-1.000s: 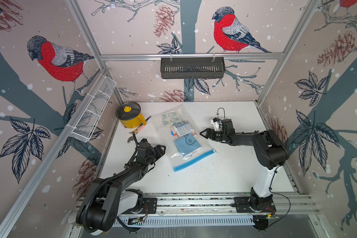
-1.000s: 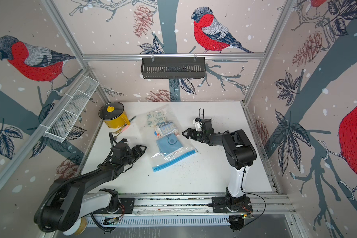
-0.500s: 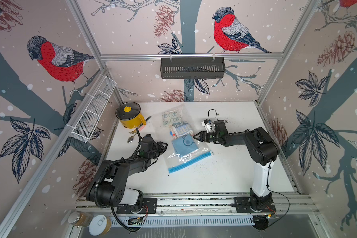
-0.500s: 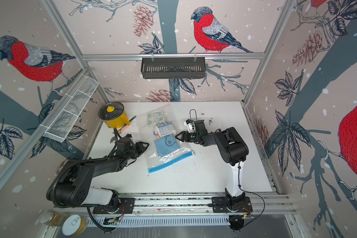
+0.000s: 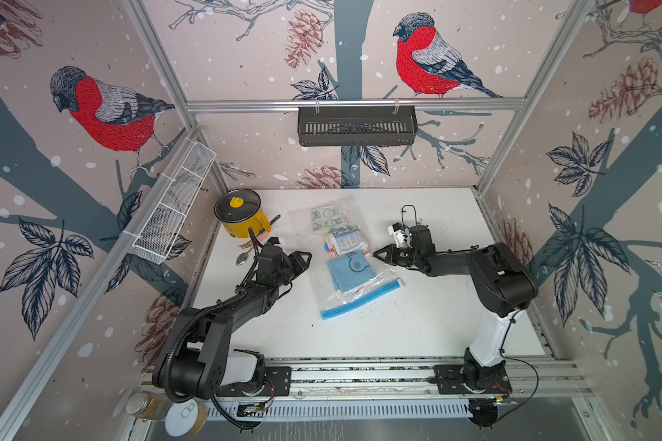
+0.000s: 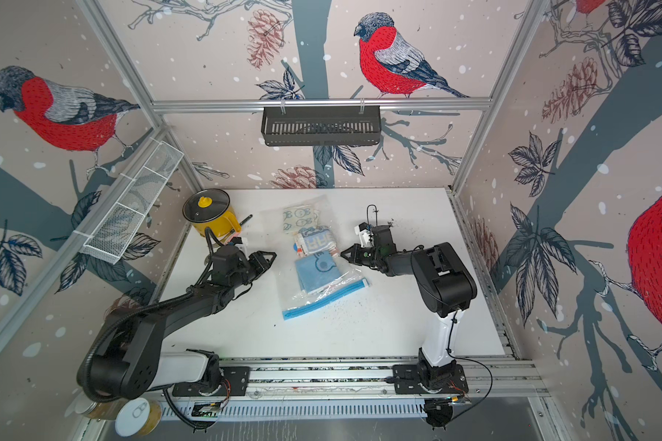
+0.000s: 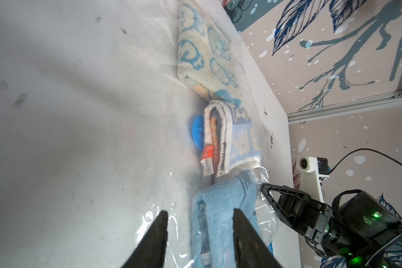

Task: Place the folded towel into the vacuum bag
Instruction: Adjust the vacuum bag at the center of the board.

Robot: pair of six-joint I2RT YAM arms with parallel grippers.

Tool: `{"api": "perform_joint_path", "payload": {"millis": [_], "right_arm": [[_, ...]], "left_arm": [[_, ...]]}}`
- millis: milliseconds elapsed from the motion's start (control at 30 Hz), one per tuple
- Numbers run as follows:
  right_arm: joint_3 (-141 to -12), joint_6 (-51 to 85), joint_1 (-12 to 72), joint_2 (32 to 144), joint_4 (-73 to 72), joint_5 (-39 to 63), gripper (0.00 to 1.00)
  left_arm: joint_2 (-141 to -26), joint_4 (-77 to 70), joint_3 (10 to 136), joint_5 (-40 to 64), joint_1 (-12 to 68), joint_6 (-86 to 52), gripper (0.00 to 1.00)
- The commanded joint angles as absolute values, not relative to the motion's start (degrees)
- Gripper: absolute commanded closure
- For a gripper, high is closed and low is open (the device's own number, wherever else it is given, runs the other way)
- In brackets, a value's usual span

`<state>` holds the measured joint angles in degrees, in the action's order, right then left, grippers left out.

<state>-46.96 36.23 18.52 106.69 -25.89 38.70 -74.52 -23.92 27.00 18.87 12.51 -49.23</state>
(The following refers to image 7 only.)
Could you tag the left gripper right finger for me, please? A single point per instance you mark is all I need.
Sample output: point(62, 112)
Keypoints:
point(250, 251)

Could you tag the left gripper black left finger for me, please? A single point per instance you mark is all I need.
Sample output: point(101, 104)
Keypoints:
point(150, 252)

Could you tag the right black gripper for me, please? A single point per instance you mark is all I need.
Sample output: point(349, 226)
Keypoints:
point(311, 219)

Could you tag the clear vacuum bag blue zip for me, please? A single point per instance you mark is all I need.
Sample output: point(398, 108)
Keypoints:
point(95, 133)

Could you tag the cream towel blue faces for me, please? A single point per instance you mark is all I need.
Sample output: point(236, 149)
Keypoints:
point(208, 61)

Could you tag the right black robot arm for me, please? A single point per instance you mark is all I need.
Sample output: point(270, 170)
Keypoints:
point(356, 226)

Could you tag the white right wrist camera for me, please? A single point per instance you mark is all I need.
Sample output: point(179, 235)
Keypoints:
point(313, 171)

